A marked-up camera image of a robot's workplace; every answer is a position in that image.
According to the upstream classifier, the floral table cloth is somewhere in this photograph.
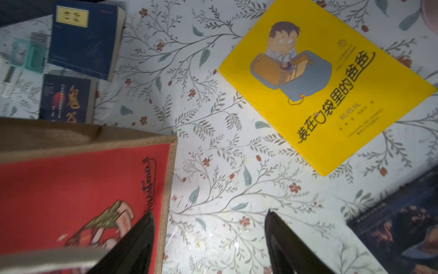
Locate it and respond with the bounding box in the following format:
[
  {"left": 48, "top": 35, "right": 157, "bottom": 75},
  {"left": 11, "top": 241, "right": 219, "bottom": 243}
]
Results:
[{"left": 0, "top": 0, "right": 438, "bottom": 274}]

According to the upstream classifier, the jute canvas Christmas bag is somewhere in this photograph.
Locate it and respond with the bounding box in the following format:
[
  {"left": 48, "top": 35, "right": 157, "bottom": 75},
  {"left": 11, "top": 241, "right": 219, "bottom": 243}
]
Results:
[{"left": 1, "top": 118, "right": 177, "bottom": 274}]

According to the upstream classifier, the blue book back left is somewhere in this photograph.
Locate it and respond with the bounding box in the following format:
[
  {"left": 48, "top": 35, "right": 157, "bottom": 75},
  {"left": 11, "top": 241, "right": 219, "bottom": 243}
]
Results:
[{"left": 47, "top": 1, "right": 126, "bottom": 82}]

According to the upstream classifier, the yellow cartoon book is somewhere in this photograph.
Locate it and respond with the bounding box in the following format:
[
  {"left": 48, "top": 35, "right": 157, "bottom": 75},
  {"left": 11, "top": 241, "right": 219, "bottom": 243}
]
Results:
[{"left": 219, "top": 1, "right": 436, "bottom": 176}]

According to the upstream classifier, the dark portrait book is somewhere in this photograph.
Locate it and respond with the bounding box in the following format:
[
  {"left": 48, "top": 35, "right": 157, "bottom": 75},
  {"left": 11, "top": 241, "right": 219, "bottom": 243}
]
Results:
[
  {"left": 38, "top": 71, "right": 98, "bottom": 124},
  {"left": 347, "top": 167, "right": 438, "bottom": 274}
]

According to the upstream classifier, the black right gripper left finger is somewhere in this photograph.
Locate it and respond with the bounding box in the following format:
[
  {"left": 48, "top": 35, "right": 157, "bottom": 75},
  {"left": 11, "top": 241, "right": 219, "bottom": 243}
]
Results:
[{"left": 87, "top": 212, "right": 155, "bottom": 274}]

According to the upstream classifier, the dark portrait book right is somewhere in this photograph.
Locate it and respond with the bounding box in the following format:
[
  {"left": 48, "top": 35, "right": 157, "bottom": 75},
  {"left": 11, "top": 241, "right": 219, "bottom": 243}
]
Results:
[{"left": 347, "top": 167, "right": 438, "bottom": 274}]

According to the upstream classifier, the dark portrait book left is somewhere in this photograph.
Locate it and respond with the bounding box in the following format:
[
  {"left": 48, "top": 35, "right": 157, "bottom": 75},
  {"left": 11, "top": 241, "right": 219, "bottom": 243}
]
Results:
[{"left": 38, "top": 71, "right": 98, "bottom": 124}]

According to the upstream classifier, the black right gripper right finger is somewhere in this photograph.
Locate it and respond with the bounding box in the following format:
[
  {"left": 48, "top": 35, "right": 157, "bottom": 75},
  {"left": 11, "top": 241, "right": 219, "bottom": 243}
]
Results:
[{"left": 265, "top": 211, "right": 334, "bottom": 274}]

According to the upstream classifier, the mint green small box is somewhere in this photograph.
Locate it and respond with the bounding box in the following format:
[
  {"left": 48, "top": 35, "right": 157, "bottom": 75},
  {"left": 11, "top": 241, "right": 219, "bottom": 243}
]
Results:
[{"left": 10, "top": 39, "right": 47, "bottom": 74}]

